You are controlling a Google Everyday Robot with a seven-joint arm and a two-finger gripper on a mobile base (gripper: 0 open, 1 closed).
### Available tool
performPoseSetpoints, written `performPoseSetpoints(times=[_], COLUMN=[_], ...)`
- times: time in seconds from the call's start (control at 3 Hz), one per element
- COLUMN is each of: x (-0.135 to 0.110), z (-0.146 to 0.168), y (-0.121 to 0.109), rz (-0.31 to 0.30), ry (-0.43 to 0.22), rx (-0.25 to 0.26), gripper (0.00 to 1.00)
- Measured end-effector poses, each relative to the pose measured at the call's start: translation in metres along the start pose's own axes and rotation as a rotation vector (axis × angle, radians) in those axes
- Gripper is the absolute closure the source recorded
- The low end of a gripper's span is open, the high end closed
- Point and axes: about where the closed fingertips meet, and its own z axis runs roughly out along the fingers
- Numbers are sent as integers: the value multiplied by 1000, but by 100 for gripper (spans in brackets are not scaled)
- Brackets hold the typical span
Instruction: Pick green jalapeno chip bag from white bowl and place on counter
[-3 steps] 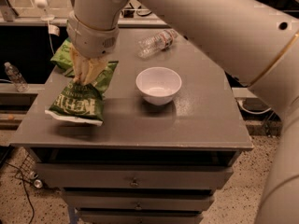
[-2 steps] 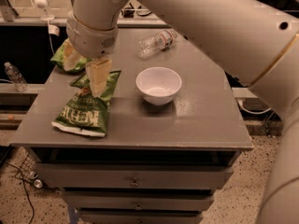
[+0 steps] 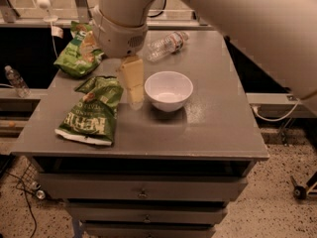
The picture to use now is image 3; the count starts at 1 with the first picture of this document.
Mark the green Kettle jalapeno chip bag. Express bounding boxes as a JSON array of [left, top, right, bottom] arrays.
[[54, 76, 124, 146]]

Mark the black floor cable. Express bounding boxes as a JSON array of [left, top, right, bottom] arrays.
[[3, 171, 39, 238]]

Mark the light green snack bag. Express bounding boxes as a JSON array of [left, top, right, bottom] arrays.
[[53, 21, 104, 78]]

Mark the top grey drawer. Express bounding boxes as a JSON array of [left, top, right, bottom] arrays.
[[39, 174, 248, 201]]

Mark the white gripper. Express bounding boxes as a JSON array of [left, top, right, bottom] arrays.
[[91, 6, 148, 110]]

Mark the grey drawer cabinet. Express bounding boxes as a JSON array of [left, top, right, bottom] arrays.
[[13, 31, 268, 228]]

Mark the clear water bottle on ledge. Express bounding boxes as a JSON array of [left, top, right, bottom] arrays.
[[5, 65, 31, 98]]

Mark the white round device on stand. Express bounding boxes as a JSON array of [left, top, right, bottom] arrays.
[[36, 0, 58, 23]]

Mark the grey drawer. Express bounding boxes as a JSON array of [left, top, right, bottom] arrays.
[[84, 223, 216, 238], [39, 174, 248, 201], [66, 203, 227, 224]]

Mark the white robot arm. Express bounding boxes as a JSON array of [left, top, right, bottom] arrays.
[[92, 0, 317, 114]]

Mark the black caster wheel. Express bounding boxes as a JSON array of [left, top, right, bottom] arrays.
[[290, 177, 307, 200]]

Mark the wire basket with cans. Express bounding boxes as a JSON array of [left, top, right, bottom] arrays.
[[17, 164, 47, 200]]

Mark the middle grey drawer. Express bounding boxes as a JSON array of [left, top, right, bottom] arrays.
[[66, 203, 227, 224]]

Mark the white cable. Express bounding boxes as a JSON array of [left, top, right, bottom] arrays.
[[251, 97, 301, 123]]

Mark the white bowl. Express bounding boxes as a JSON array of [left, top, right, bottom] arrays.
[[145, 71, 193, 112]]

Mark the bottom grey drawer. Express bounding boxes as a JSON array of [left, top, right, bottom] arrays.
[[84, 223, 216, 238]]

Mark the clear water bottle on counter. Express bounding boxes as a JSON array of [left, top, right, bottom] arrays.
[[147, 31, 189, 62]]

